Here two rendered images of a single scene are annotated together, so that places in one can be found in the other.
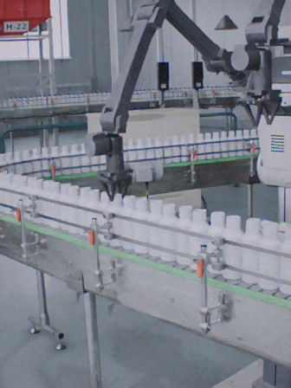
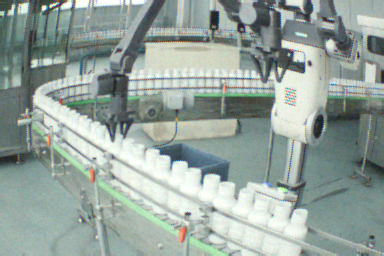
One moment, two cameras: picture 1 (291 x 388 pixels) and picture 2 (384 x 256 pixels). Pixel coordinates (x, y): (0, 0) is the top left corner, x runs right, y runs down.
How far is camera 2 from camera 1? 0.49 m
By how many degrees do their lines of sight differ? 3
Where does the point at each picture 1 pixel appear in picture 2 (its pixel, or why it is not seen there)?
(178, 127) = (221, 59)
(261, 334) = not seen: outside the picture
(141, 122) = (189, 52)
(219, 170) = (247, 103)
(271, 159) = (284, 111)
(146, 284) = (139, 228)
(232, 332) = not seen: outside the picture
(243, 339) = not seen: outside the picture
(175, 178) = (206, 108)
